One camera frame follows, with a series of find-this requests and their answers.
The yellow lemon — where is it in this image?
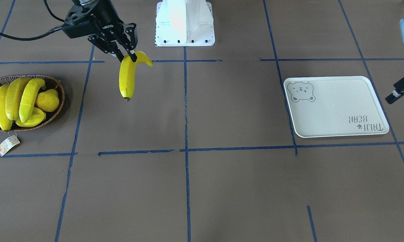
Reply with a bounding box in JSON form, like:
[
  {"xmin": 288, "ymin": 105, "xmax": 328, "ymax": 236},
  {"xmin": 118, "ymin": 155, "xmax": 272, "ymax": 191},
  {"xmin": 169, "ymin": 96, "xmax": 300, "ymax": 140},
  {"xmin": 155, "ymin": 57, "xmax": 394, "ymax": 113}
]
[{"xmin": 35, "ymin": 89, "xmax": 60, "ymax": 112}]

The yellow star fruit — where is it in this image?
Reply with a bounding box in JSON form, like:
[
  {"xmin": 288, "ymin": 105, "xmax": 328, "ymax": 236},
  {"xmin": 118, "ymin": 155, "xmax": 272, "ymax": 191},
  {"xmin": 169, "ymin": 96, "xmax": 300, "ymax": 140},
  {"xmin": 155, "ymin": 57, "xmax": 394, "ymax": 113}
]
[{"xmin": 15, "ymin": 107, "xmax": 46, "ymax": 127}]

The white paper price tag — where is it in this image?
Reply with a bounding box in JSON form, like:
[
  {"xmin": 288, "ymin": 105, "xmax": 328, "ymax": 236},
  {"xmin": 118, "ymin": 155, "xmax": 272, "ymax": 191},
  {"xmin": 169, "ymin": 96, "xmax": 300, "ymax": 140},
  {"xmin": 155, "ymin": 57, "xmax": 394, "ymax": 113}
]
[{"xmin": 0, "ymin": 134, "xmax": 20, "ymax": 157}]

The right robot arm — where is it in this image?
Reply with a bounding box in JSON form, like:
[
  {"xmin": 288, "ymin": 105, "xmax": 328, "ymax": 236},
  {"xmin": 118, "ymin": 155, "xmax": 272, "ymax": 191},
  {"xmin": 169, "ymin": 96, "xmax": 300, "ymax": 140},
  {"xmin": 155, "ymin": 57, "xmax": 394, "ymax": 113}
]
[{"xmin": 63, "ymin": 0, "xmax": 138, "ymax": 63}]

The cream bear tray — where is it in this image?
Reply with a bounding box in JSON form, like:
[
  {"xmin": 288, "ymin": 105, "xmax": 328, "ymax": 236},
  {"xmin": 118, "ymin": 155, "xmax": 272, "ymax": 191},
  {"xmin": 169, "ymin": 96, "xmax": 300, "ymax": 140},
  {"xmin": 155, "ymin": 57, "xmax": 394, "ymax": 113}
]
[{"xmin": 283, "ymin": 76, "xmax": 390, "ymax": 138}]

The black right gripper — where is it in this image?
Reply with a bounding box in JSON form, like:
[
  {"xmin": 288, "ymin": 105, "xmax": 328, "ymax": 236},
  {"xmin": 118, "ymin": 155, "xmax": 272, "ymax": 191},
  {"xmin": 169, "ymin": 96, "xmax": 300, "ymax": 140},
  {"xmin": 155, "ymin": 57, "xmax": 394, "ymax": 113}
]
[{"xmin": 88, "ymin": 0, "xmax": 138, "ymax": 63}]

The yellow banana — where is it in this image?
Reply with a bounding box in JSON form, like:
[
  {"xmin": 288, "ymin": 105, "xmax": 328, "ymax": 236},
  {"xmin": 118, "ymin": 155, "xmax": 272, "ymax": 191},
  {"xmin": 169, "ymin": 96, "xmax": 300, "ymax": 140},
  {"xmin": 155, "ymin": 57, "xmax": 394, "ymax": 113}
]
[
  {"xmin": 119, "ymin": 51, "xmax": 154, "ymax": 101},
  {"xmin": 5, "ymin": 77, "xmax": 31, "ymax": 121},
  {"xmin": 0, "ymin": 84, "xmax": 13, "ymax": 131},
  {"xmin": 19, "ymin": 78, "xmax": 46, "ymax": 123}
]

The brown wicker basket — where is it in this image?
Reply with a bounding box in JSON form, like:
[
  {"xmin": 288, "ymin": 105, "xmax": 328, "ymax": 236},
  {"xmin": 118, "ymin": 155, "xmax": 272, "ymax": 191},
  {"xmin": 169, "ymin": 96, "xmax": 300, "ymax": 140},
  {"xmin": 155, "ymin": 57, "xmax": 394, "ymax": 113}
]
[{"xmin": 0, "ymin": 75, "xmax": 66, "ymax": 132}]

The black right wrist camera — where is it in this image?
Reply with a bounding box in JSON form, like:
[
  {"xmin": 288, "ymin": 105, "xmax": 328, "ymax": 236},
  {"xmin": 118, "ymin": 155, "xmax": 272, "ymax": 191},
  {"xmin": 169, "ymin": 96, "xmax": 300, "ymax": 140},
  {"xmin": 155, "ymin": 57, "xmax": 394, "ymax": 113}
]
[{"xmin": 62, "ymin": 4, "xmax": 102, "ymax": 39}]

